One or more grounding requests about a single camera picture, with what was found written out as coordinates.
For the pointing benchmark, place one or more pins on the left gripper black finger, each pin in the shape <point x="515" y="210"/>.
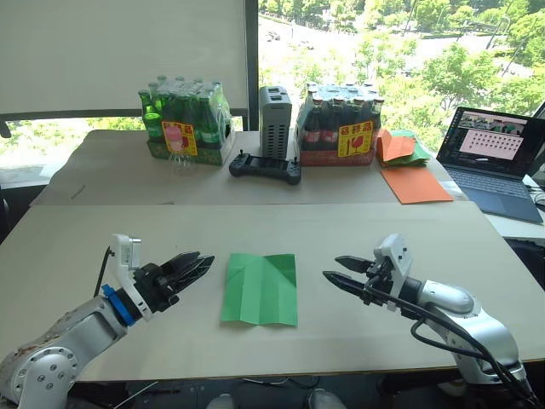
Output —
<point x="196" y="270"/>
<point x="185" y="260"/>

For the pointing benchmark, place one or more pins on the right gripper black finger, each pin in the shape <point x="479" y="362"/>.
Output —
<point x="355" y="265"/>
<point x="349" y="285"/>

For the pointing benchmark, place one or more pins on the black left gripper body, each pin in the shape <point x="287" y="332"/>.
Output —
<point x="155" y="287"/>

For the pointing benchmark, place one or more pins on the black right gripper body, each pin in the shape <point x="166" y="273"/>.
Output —
<point x="381" y="281"/>

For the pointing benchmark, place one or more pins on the green paper sheet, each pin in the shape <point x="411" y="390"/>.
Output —
<point x="259" y="294"/>

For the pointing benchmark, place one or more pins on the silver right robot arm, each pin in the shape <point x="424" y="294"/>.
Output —
<point x="468" y="324"/>

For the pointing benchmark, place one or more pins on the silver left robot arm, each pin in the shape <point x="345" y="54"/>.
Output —
<point x="81" y="328"/>

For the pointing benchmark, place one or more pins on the beige paper cover sheet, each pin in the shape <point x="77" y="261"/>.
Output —
<point x="127" y="179"/>

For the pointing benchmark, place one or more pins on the flat orange paper sheet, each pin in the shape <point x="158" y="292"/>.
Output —
<point x="415" y="185"/>

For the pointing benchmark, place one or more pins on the folded orange paper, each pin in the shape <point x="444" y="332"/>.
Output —
<point x="394" y="147"/>

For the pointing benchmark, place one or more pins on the black handheld controller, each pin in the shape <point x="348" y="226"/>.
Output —
<point x="264" y="166"/>

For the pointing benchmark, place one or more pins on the folded green paper stack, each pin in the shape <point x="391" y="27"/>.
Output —
<point x="419" y="155"/>

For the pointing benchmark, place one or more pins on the shrink-wrapped dark cola bottle pack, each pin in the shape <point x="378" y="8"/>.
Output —
<point x="336" y="128"/>

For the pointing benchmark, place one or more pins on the shrink-wrapped green glass bottle pack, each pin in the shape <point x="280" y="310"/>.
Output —
<point x="187" y="119"/>

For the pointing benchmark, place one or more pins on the dark blue open laptop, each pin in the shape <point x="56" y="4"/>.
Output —
<point x="489" y="170"/>

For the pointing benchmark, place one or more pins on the grey perforated box device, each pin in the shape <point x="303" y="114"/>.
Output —
<point x="274" y="123"/>

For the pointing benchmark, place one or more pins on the white roller blind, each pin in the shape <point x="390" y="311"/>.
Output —
<point x="123" y="55"/>

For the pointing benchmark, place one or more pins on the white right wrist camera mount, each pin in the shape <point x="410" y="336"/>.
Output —
<point x="396" y="251"/>

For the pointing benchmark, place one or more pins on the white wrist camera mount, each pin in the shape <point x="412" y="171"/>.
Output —
<point x="396" y="251"/>
<point x="125" y="255"/>

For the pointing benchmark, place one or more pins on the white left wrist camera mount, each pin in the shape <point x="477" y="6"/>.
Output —
<point x="125" y="255"/>

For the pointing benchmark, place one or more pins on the dark window frame post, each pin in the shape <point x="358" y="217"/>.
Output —
<point x="252" y="64"/>

